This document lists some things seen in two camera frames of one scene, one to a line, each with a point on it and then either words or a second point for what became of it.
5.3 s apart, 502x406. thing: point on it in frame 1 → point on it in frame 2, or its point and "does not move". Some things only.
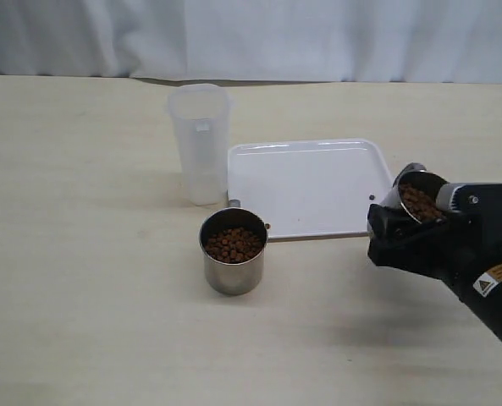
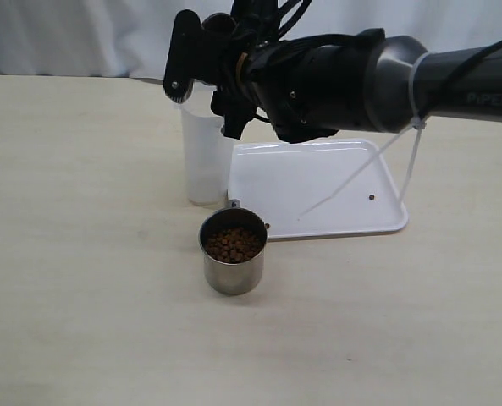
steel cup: [415, 190] → [219, 28]
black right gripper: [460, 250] → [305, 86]
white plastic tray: [308, 188] does not move
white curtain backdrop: [344, 41] does not move
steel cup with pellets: [233, 240] does not move
